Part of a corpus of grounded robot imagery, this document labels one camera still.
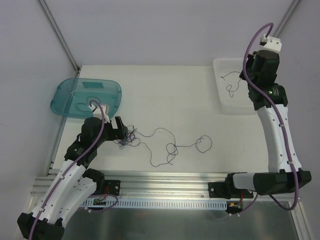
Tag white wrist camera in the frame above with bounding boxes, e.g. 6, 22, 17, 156
259, 35, 282, 54
89, 103, 111, 123

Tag aluminium frame post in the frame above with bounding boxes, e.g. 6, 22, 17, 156
36, 0, 81, 75
273, 0, 302, 39

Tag aluminium mounting rail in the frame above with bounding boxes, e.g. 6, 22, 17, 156
32, 169, 301, 201

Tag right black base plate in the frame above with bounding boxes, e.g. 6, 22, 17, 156
207, 182, 254, 200

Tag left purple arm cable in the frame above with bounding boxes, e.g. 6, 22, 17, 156
28, 99, 118, 240

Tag right aluminium frame post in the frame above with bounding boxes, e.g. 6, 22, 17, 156
273, 0, 302, 39

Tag white perforated plastic basket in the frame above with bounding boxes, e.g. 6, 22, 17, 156
213, 58, 256, 116

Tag left aluminium frame post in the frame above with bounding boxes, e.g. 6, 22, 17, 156
36, 0, 81, 75

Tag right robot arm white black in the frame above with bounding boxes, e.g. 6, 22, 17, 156
224, 50, 312, 198

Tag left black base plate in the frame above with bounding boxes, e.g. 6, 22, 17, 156
102, 179, 121, 196

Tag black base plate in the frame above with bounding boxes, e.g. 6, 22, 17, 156
102, 179, 121, 196
207, 182, 254, 200

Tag white slotted cable duct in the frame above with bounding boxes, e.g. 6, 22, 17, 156
80, 197, 227, 211

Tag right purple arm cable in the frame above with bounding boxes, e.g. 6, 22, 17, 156
214, 22, 301, 221

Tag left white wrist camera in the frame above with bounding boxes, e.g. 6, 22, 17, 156
89, 103, 111, 123

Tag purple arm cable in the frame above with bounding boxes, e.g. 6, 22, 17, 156
214, 22, 301, 221
28, 99, 118, 240

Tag teal translucent plastic bin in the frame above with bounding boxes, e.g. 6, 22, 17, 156
50, 78, 122, 119

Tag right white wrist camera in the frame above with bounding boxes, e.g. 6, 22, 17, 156
259, 35, 282, 54

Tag black cable in teal bin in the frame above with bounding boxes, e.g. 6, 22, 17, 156
74, 96, 102, 115

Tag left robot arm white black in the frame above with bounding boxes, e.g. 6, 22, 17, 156
17, 116, 128, 240

